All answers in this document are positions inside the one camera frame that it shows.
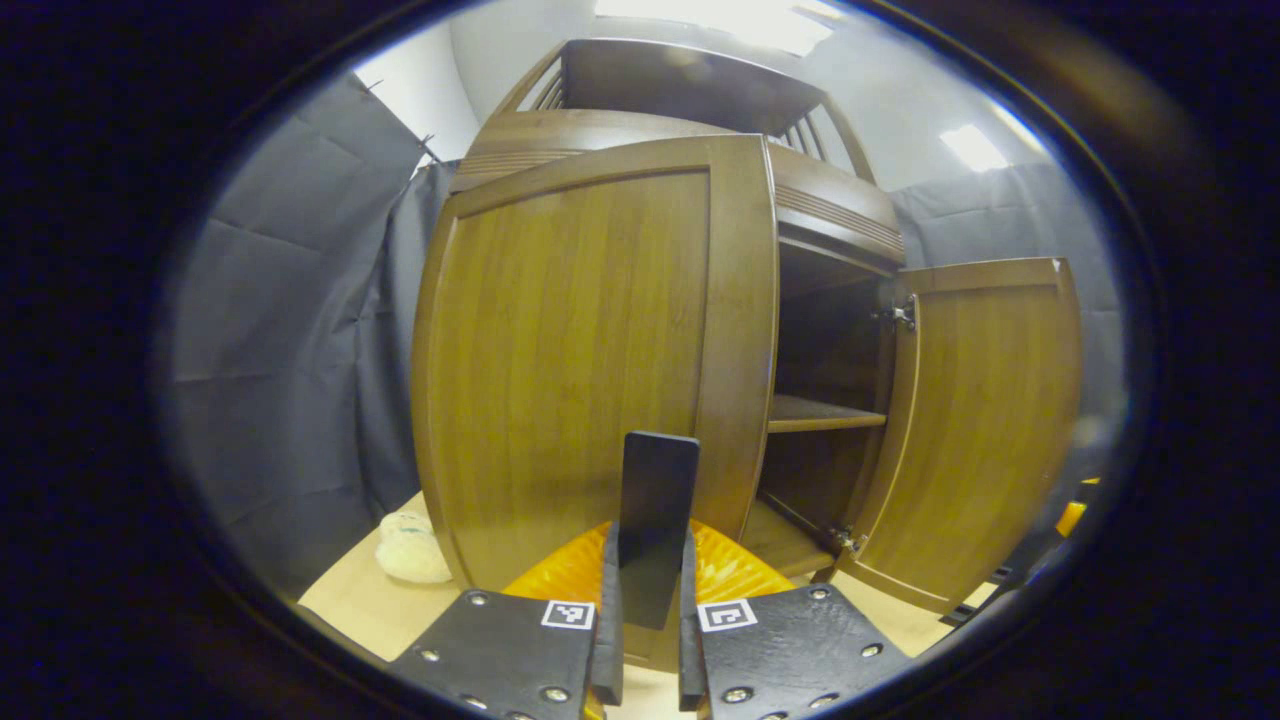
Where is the small ceiling light panel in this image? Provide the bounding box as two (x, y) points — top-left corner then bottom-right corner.
(940, 123), (1011, 173)

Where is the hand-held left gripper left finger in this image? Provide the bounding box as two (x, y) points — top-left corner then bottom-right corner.
(388, 518), (627, 720)

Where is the wooden double-door shoe cabinet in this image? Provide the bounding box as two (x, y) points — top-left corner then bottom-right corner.
(448, 38), (913, 586)

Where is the wooden inner shelf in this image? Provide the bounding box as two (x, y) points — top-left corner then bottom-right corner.
(768, 394), (888, 434)

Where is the wooden shoe cabinet door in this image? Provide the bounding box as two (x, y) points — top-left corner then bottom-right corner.
(410, 135), (781, 673)
(838, 257), (1084, 616)

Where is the large ceiling light panel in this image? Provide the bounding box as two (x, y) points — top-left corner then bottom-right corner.
(595, 0), (836, 57)

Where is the black backdrop cloth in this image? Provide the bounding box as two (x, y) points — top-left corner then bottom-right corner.
(160, 72), (1126, 601)

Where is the cream plush toy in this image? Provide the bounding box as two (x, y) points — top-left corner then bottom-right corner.
(375, 511), (453, 584)

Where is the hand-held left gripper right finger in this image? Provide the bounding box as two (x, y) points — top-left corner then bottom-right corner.
(676, 518), (913, 720)

